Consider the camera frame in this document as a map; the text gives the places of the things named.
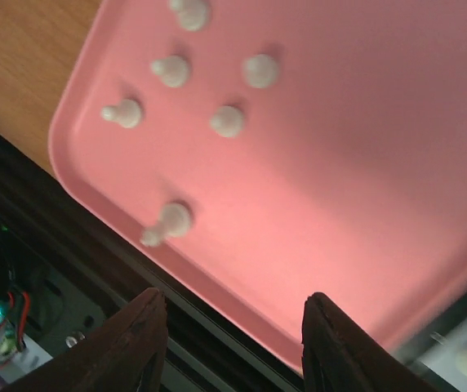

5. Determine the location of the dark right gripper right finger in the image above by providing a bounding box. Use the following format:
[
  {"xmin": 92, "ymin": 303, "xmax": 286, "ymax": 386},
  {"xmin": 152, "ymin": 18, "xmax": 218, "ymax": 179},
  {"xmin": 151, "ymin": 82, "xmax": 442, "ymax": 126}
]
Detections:
[{"xmin": 302, "ymin": 292, "xmax": 434, "ymax": 392}]

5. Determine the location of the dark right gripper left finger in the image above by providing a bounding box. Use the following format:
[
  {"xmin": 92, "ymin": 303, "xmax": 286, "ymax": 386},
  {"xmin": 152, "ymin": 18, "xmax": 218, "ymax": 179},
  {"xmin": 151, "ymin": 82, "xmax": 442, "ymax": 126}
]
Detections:
[{"xmin": 3, "ymin": 287, "xmax": 168, "ymax": 392}]

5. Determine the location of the black white chess board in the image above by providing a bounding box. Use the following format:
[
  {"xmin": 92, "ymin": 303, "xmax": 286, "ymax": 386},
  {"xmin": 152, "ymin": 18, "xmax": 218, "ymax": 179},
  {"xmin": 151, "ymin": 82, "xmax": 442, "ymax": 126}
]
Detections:
[{"xmin": 394, "ymin": 292, "xmax": 467, "ymax": 391}]

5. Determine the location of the pink plastic tray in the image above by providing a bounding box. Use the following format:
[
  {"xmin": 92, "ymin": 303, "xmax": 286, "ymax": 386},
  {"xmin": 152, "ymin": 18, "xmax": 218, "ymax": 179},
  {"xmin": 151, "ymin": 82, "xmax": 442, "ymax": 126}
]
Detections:
[{"xmin": 49, "ymin": 1, "xmax": 467, "ymax": 369}]

